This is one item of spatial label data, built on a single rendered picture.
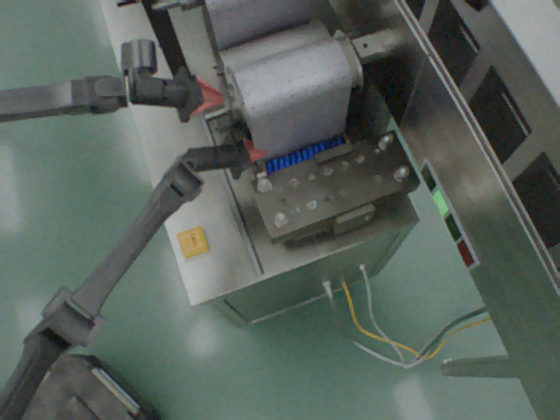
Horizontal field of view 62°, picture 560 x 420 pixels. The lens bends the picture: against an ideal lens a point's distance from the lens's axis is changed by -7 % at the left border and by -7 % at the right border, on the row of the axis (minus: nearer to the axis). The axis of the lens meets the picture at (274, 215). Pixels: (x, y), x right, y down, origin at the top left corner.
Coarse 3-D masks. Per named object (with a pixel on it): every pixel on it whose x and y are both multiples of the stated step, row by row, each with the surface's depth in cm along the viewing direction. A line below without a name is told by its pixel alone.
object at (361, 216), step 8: (360, 208) 121; (368, 208) 121; (336, 216) 121; (344, 216) 121; (352, 216) 121; (360, 216) 122; (368, 216) 125; (336, 224) 123; (344, 224) 124; (352, 224) 127; (360, 224) 130; (336, 232) 128
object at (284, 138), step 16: (320, 112) 112; (336, 112) 115; (272, 128) 111; (288, 128) 114; (304, 128) 117; (320, 128) 120; (336, 128) 123; (256, 144) 115; (272, 144) 118; (288, 144) 122; (304, 144) 125; (272, 160) 127
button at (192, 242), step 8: (184, 232) 132; (192, 232) 132; (200, 232) 132; (184, 240) 131; (192, 240) 131; (200, 240) 131; (184, 248) 131; (192, 248) 131; (200, 248) 130; (184, 256) 130
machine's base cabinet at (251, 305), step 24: (384, 240) 143; (312, 264) 134; (336, 264) 150; (360, 264) 166; (384, 264) 185; (264, 288) 143; (288, 288) 158; (312, 288) 176; (336, 288) 199; (216, 312) 149; (240, 312) 168; (264, 312) 189
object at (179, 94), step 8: (184, 72) 97; (168, 80) 94; (176, 80) 96; (184, 80) 97; (168, 88) 93; (176, 88) 95; (184, 88) 96; (168, 96) 94; (176, 96) 95; (184, 96) 96; (192, 96) 95; (160, 104) 94; (168, 104) 95; (176, 104) 96; (184, 104) 97; (192, 104) 95; (184, 112) 98; (184, 120) 98
